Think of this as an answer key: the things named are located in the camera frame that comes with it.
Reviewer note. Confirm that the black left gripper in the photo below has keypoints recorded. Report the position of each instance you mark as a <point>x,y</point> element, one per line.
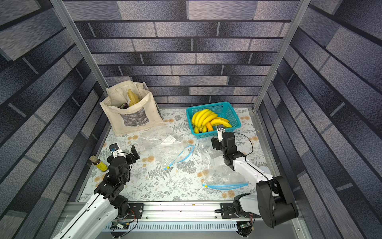
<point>133,159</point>

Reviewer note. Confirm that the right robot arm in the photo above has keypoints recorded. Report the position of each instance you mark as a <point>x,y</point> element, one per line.
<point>274,201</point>

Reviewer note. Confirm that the beige canvas tote bag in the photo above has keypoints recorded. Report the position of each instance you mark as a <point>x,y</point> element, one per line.
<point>124,119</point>

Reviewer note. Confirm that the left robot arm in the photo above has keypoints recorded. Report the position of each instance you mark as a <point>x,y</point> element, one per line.
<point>101,194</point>

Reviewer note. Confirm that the teal plastic basket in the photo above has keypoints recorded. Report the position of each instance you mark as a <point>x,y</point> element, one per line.
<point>205,119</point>

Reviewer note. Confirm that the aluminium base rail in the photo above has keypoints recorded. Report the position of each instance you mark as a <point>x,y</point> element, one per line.
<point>192,217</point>

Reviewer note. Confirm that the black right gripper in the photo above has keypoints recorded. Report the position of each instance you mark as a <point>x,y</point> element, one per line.
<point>223,143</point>

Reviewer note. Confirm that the clear zip-top bag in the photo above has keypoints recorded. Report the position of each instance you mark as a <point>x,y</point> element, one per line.
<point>167,147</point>
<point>217,175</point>

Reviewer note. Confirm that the orange bananas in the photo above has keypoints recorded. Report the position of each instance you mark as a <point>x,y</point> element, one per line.
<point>207,127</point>

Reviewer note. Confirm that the yellow item in tote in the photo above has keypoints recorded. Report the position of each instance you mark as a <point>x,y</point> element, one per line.
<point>133,98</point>

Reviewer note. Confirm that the small yellow glass bottle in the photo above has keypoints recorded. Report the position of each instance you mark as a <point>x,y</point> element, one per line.
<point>98,163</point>

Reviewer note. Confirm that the yellow banana bunch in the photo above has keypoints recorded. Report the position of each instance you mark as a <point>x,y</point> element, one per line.
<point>200,116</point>

